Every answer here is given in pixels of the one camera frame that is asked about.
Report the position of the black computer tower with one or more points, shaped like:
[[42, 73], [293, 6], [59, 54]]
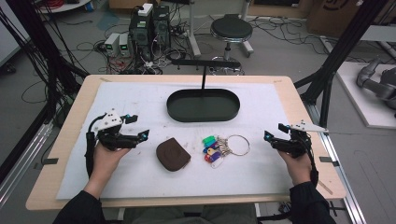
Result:
[[161, 26], [141, 35]]

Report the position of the dark tape strip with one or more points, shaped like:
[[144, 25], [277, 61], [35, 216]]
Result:
[[328, 160], [49, 161]]

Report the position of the cardboard box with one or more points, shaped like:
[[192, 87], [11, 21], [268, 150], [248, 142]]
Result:
[[333, 15]]

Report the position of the white power supply box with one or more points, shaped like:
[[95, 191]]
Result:
[[124, 45], [112, 43]]

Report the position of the black round stool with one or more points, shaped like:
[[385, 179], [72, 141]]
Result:
[[232, 28]]

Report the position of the white table mat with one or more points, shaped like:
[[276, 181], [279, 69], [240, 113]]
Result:
[[140, 182]]

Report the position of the white platform board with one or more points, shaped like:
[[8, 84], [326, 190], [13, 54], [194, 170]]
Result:
[[358, 96]]

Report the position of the black oval tray stand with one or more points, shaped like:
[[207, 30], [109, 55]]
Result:
[[202, 107]]

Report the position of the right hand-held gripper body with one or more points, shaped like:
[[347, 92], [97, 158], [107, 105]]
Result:
[[299, 140]]

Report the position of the brown pouch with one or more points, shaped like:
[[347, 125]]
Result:
[[172, 155]]

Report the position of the white box on computer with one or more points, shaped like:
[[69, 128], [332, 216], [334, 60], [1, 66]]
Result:
[[145, 9]]

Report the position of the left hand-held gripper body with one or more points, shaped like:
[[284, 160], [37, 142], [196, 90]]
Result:
[[109, 122]]

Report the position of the person's right hand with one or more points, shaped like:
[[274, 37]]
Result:
[[298, 168]]

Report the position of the aluminium rail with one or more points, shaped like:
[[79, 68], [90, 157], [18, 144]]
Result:
[[21, 161], [345, 183]]

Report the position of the person's left hand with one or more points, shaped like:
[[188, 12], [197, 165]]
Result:
[[107, 163]]

